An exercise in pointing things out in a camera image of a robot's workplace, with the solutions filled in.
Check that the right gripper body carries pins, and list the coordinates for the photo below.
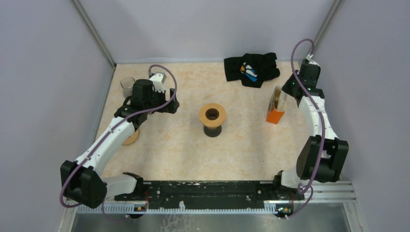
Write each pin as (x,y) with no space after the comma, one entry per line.
(289,85)

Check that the orange coffee filter pack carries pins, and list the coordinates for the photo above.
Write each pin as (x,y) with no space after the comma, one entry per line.
(276,108)

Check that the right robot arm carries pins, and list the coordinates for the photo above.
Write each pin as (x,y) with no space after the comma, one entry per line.
(323,153)

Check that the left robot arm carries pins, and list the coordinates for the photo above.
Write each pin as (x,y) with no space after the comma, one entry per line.
(81,179)

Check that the clear glass carafe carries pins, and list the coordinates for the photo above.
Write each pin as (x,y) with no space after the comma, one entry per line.
(127,86)

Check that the black printed cloth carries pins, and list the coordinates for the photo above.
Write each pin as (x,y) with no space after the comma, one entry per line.
(251,69)

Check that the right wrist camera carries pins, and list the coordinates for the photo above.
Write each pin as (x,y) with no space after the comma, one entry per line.
(309,60)

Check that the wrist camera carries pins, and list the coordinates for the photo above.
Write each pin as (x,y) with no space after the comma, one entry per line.
(158,80)
(309,60)

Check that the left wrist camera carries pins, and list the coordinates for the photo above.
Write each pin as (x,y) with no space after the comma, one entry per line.
(158,80)

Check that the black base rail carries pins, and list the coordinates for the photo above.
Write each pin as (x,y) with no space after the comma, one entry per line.
(211,196)

